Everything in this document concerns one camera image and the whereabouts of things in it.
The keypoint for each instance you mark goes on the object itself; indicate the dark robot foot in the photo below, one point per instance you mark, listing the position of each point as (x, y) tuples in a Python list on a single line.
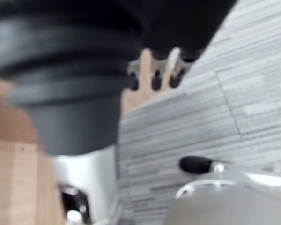
[(194, 164)]

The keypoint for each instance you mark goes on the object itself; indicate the light wooden cabinet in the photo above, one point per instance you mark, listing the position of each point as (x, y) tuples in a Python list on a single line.
[(16, 168)]

